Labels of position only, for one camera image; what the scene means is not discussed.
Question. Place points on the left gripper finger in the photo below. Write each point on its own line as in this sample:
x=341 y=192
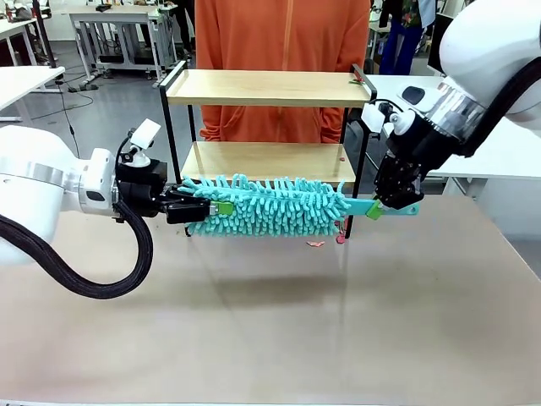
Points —
x=184 y=196
x=190 y=213

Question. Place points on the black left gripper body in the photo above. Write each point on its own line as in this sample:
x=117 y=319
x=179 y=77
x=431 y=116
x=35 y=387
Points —
x=141 y=192

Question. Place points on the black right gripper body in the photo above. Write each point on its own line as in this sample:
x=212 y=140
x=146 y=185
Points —
x=410 y=169

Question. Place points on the teal microfiber duster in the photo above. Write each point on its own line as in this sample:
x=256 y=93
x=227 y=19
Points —
x=274 y=207

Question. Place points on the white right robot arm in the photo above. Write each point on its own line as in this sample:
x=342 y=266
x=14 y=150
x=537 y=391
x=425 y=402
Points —
x=477 y=42

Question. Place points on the person's right forearm orange sleeve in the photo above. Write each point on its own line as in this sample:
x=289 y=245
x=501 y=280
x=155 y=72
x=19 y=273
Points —
x=211 y=127

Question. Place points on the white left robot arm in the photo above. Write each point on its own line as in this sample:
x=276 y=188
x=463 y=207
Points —
x=42 y=169

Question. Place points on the person's left forearm orange sleeve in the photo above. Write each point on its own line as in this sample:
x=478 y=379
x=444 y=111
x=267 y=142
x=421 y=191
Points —
x=331 y=127

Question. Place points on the two-tier wood metal shelf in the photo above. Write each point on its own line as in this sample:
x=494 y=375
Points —
x=270 y=100

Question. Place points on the black office chair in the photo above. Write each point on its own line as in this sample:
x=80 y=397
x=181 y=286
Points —
x=357 y=131

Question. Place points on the red-orange paper scrap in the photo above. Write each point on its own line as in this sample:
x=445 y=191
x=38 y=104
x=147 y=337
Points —
x=315 y=243

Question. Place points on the large white table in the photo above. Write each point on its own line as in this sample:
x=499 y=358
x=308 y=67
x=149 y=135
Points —
x=507 y=148

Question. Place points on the crumpled red paper scrap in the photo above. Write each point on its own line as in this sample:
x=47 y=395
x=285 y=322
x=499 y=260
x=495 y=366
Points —
x=357 y=80

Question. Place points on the floor power strip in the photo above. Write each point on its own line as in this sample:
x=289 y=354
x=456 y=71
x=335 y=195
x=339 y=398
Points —
x=82 y=87

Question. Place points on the person in blue trousers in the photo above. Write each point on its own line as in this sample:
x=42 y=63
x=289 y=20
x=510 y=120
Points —
x=399 y=46

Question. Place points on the black monitor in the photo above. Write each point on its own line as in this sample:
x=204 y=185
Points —
x=435 y=46

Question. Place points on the white side table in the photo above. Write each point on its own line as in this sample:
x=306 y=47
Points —
x=25 y=80

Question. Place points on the person in dark trousers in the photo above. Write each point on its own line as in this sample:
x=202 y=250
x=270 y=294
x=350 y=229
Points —
x=184 y=25

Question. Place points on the grey metal desk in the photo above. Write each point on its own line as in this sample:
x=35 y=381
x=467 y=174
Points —
x=110 y=18

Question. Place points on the black stand pole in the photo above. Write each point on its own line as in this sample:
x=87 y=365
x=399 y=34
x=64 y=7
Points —
x=44 y=38

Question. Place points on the person in orange hoodie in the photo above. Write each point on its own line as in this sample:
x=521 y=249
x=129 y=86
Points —
x=279 y=38

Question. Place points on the white background desk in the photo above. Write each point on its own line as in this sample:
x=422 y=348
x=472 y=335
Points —
x=12 y=27

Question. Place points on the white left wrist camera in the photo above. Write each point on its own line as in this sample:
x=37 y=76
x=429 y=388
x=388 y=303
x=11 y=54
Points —
x=145 y=133

